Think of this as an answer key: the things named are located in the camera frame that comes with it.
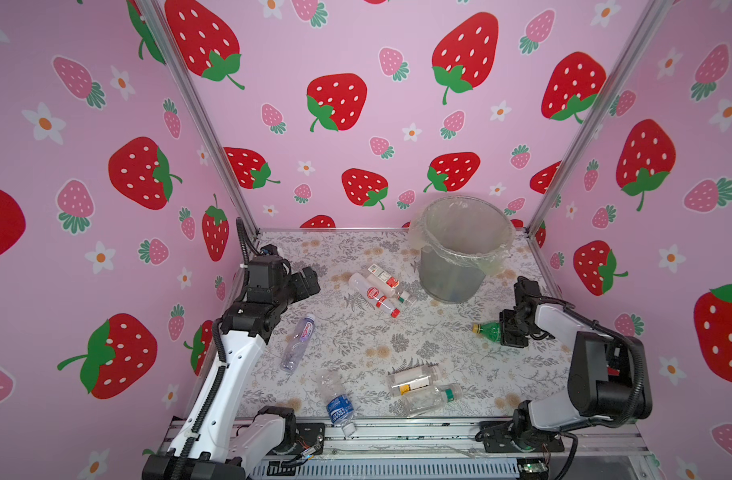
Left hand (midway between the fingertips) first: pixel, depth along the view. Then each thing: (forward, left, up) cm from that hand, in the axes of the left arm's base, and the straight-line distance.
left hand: (302, 276), depth 76 cm
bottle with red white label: (+12, -23, -19) cm, 32 cm away
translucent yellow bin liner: (+25, -49, -6) cm, 55 cm away
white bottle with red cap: (+8, -18, -20) cm, 28 cm away
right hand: (-1, -58, -23) cm, 63 cm away
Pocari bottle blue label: (-26, -10, -20) cm, 34 cm away
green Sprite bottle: (-4, -55, -22) cm, 59 cm away
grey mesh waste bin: (+8, -41, -12) cm, 43 cm away
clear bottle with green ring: (-23, -35, -25) cm, 49 cm away
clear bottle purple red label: (-8, +4, -23) cm, 25 cm away
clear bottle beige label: (-19, -29, -21) cm, 41 cm away
